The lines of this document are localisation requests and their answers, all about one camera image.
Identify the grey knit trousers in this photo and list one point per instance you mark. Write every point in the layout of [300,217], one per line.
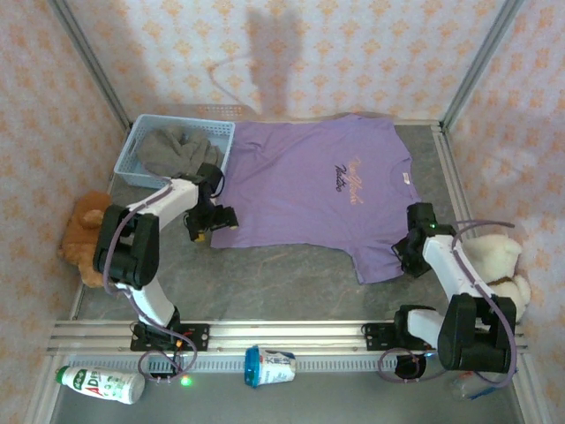
[176,150]

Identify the purple t-shirt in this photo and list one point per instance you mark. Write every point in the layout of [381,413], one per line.
[300,185]

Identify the light blue plastic basket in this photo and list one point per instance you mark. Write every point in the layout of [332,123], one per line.
[128,159]

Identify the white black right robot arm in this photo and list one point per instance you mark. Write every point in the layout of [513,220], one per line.
[446,265]

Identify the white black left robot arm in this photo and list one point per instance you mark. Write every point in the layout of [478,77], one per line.
[172,201]

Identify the white teddy bear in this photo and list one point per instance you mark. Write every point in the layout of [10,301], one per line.
[499,256]

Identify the brown teddy bear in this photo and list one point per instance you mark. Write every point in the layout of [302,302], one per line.
[79,238]

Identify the clear bottle blue cap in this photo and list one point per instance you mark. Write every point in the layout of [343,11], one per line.
[468,388]

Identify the white cup blue lid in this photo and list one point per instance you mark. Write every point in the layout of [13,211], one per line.
[273,366]

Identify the white bottle green cap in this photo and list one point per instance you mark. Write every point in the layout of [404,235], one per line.
[101,385]

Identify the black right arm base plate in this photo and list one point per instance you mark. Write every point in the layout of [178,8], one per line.
[375,335]

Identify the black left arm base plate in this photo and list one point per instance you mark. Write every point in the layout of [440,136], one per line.
[198,338]

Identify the aluminium mounting rail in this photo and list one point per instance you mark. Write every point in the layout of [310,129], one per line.
[287,335]

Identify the aluminium frame post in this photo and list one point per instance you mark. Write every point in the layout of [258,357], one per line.
[481,62]
[88,62]

